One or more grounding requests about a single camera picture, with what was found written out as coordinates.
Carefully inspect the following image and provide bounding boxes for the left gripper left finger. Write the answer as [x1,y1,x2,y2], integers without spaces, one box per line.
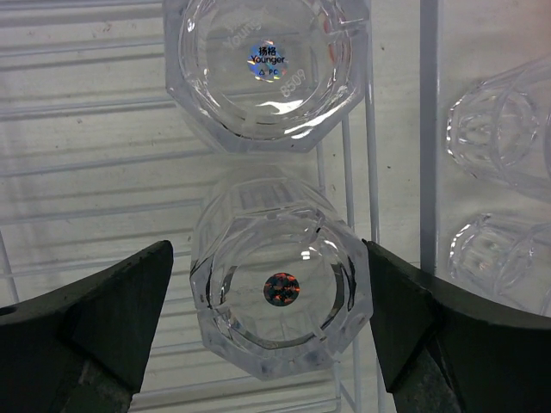
[1,240,174,412]

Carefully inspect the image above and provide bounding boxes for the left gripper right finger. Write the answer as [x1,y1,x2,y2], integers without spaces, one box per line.
[365,241,550,412]

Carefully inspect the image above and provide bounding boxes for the clear glass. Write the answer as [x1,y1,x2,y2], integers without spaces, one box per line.
[445,56,550,202]
[189,165,374,380]
[447,213,550,317]
[163,1,370,153]

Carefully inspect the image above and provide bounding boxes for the clear plastic rack tray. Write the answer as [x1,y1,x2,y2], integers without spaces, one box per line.
[1,1,437,412]

